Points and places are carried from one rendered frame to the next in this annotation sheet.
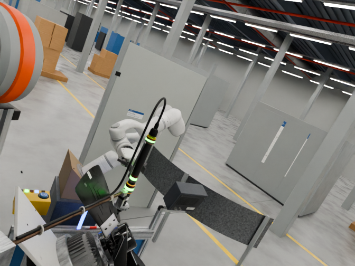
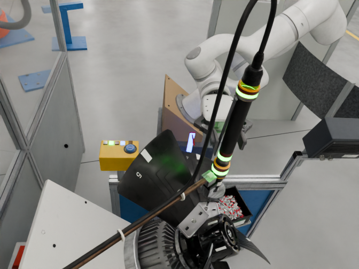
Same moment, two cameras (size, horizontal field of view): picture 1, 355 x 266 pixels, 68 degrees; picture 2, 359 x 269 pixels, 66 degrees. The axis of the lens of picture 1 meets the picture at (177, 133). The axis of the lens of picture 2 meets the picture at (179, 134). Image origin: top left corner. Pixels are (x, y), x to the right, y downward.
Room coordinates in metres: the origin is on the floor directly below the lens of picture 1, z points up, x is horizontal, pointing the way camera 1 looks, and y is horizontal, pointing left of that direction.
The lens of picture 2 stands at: (0.62, 0.00, 1.96)
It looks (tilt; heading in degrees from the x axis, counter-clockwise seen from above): 44 degrees down; 25
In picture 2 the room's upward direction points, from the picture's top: 9 degrees clockwise
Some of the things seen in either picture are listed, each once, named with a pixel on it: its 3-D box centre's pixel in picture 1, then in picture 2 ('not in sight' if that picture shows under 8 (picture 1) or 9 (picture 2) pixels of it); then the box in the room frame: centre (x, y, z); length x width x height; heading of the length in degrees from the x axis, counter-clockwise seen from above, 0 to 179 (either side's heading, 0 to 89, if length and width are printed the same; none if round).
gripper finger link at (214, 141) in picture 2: (127, 164); (208, 135); (1.08, 0.14, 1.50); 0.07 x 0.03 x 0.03; 36
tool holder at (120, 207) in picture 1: (123, 198); (213, 181); (1.09, 0.10, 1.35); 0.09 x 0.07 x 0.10; 161
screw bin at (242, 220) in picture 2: not in sight; (221, 210); (1.35, 0.07, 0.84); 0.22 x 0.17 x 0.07; 142
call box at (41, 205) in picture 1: (31, 202); (119, 156); (1.21, 0.55, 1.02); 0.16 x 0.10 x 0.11; 126
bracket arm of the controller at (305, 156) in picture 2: (172, 209); (317, 155); (1.76, -0.20, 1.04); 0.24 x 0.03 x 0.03; 126
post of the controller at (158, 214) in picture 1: (156, 217); (290, 166); (1.70, -0.12, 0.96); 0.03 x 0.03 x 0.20; 36
